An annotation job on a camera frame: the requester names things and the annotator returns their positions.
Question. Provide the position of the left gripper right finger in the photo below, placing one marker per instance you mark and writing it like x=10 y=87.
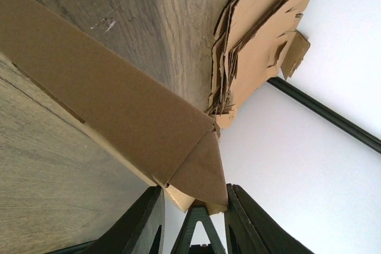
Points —
x=249 y=229

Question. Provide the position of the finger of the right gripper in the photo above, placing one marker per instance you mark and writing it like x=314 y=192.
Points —
x=183 y=245

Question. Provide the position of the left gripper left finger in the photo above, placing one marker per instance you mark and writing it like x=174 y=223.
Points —
x=139 y=230

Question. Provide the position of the cardboard box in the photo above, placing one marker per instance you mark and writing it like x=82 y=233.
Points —
x=154 y=132

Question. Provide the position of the stack of flat cardboard blanks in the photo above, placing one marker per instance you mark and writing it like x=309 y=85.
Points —
x=255 y=40

